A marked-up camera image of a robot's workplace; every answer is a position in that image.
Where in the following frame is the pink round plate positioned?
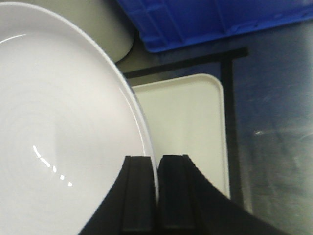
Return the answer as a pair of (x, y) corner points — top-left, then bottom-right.
(0, 2), (154, 235)

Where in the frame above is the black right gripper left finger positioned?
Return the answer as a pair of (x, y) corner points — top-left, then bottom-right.
(80, 156), (156, 235)

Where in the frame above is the large blue plastic bin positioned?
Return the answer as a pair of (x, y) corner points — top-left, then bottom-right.
(118, 0), (313, 52)

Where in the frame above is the beige serving tray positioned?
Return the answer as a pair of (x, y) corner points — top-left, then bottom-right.
(133, 73), (230, 197)

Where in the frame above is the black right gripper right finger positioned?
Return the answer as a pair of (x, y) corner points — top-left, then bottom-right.
(158, 155), (313, 235)

